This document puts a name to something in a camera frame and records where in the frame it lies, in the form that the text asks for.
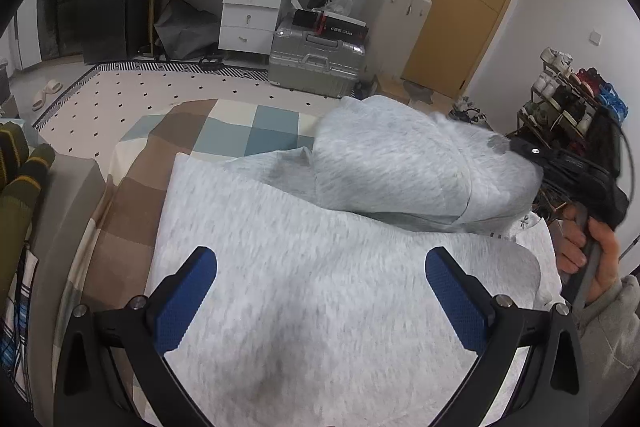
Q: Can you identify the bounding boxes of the checked bed sheet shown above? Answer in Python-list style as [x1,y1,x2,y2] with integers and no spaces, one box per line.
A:
[50,98,323,427]

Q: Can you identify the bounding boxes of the grey floor rag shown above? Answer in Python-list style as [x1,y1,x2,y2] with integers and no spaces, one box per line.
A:
[402,79,438,105]

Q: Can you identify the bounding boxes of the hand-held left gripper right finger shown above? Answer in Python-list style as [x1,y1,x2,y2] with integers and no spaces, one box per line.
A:
[424,246,586,427]

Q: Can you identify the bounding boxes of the white desk with drawers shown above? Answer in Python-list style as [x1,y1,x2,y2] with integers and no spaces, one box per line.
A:
[137,0,293,55]

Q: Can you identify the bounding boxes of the green striped garment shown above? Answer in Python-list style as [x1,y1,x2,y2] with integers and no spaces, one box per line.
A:
[0,122,56,308]

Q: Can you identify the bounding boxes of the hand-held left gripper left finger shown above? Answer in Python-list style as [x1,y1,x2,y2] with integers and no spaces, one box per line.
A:
[52,246,218,427]

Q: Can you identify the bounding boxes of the dark plastic bag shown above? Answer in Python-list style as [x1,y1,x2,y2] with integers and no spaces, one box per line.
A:
[152,0,223,60]

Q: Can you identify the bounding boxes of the person's right forearm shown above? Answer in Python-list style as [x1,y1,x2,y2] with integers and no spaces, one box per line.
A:
[575,274,640,408]

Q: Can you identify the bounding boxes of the person's right hand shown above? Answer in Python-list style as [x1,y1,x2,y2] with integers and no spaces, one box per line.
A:
[556,204,625,305]

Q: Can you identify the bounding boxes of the grey upholstered bed frame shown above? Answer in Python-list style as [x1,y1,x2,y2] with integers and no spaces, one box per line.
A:
[30,152,108,408]

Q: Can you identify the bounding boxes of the silver suitcase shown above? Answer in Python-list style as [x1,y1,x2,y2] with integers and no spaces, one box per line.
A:
[267,24,368,100]

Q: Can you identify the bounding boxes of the wooden shoe rack with shoes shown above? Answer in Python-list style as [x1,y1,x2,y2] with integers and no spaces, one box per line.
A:
[531,47,628,132]

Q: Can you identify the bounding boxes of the white dotted rug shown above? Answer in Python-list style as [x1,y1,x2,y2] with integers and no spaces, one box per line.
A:
[32,61,416,158]

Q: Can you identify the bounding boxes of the black box with red stripe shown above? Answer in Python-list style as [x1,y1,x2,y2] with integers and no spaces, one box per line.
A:
[292,9,370,40]

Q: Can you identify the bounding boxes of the light grey sweatshirt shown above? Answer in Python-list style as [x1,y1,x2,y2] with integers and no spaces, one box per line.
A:
[145,94,563,427]

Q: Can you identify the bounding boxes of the pile of sneakers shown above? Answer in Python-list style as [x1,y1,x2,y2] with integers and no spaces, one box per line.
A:
[450,99,493,125]

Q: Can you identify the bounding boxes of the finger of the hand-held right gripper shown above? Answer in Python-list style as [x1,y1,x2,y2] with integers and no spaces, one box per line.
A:
[507,138,551,168]

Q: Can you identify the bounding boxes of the blue plaid cloth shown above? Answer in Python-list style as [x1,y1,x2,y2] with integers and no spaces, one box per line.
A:
[0,247,41,393]

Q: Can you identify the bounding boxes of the white cabinet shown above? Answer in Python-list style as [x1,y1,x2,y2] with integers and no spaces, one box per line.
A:
[357,0,433,82]

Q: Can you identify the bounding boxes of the bamboo shoe rack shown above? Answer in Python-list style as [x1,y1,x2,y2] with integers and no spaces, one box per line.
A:
[515,49,628,142]

